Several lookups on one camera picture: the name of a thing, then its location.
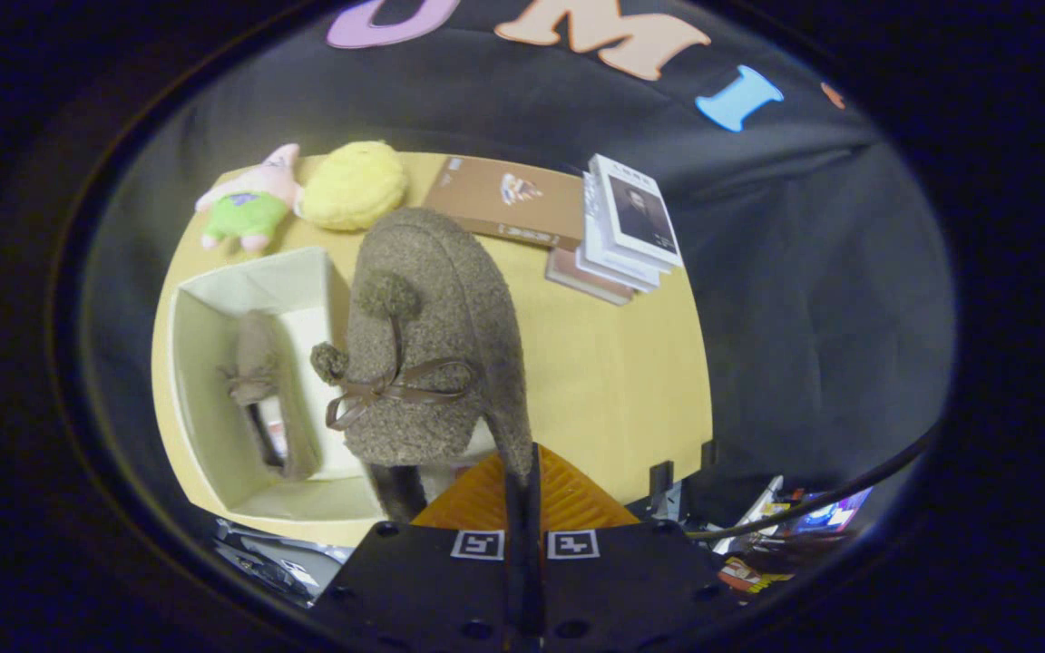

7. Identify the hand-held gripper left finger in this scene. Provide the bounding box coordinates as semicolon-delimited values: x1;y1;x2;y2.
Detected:
309;453;524;653

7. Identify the colourful clutter pile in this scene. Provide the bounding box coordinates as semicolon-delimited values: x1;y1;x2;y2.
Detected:
713;476;877;597

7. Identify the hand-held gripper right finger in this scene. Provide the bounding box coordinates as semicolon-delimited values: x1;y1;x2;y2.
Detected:
522;443;741;653

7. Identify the brown fabric storage box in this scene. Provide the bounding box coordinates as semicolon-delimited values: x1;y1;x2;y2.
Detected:
169;245;389;525

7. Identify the crumpled plastic bag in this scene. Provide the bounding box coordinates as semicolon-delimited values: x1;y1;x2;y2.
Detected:
212;515;353;607

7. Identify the brown fuzzy pompom shoe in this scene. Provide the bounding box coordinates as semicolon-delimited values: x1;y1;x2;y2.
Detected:
310;207;534;522
219;310;324;482

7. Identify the pink star plush toy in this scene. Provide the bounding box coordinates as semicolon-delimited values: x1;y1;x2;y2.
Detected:
195;143;304;253

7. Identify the brown book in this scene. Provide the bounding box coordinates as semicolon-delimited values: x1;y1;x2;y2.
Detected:
421;156;586;251

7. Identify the black table bracket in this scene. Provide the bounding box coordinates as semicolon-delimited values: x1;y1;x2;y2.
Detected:
649;439;721;520

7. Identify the black backdrop cloth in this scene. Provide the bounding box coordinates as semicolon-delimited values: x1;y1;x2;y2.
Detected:
78;0;959;545

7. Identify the yellow round plush toy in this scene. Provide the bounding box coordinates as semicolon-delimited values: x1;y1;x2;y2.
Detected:
302;141;410;231

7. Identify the dark red book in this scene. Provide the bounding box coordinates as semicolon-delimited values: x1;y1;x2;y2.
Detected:
546;247;637;307

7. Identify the black cable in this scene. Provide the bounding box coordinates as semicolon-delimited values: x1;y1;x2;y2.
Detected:
686;426;941;543

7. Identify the white portrait cover book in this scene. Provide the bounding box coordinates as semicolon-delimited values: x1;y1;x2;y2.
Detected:
589;154;684;269

